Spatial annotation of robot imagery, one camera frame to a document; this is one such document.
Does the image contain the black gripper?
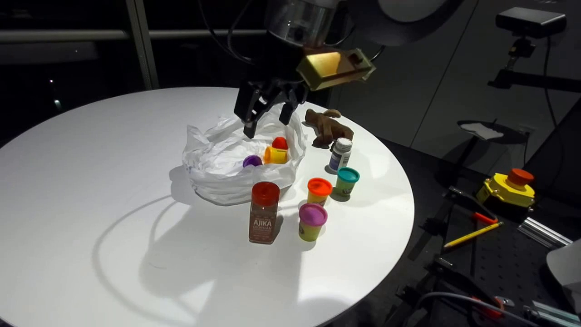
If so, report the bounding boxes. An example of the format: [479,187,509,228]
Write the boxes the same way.
[233,67,308,139]

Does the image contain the small orange lid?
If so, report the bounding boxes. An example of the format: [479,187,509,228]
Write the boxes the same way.
[270,136,288,148]

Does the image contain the yellow play-doh tub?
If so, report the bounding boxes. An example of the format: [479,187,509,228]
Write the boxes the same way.
[263,145,288,163]

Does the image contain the purple play-doh tub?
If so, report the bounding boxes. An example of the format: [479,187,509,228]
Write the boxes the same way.
[243,154,263,167]

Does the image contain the brown plush toy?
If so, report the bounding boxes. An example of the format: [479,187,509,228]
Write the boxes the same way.
[304,108,353,148]

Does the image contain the white pill bottle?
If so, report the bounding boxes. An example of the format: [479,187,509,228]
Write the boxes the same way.
[326,138,351,174]

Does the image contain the orange lid play-doh tub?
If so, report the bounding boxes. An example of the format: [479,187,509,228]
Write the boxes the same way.
[306,177,332,205]

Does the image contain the teal lid play-doh tub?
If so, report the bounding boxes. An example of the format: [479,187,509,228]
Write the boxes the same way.
[332,167,359,201]

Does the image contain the pink lid play-doh tub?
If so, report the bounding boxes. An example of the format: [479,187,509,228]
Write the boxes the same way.
[297,203,326,241]

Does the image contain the spice jar with red lid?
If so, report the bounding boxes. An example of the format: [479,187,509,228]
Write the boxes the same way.
[248,181,279,243]

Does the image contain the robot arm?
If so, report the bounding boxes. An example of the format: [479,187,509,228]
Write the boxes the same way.
[233,0,462,138]

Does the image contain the white plastic bag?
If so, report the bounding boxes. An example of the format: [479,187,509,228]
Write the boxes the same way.
[181,105,310,205]

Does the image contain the white round table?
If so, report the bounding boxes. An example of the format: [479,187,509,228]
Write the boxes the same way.
[0,87,413,327]

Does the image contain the metal window railing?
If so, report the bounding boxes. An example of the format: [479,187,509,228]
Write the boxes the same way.
[0,0,341,90]

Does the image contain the yellow pencil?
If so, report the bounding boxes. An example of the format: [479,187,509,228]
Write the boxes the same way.
[442,221,502,248]

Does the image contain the yellow emergency stop button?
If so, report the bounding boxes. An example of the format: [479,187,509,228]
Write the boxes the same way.
[475,167,535,208]

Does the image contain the red handled tool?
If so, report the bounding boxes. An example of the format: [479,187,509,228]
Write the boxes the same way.
[444,187,497,223]

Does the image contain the black camera on stand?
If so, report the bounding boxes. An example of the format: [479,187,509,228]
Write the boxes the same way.
[489,7,581,92]

